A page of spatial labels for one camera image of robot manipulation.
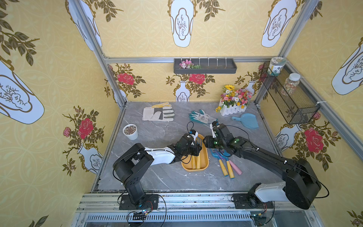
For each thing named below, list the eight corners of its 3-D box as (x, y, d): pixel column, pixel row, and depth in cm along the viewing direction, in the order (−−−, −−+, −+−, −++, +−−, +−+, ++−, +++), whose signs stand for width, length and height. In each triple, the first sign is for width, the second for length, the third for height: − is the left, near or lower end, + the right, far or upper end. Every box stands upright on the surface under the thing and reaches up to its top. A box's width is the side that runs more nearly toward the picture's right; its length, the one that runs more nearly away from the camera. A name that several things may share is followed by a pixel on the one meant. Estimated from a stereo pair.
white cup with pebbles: (125, 141, 100) (120, 134, 94) (128, 130, 106) (124, 124, 99) (138, 141, 100) (134, 134, 94) (140, 130, 106) (137, 124, 99)
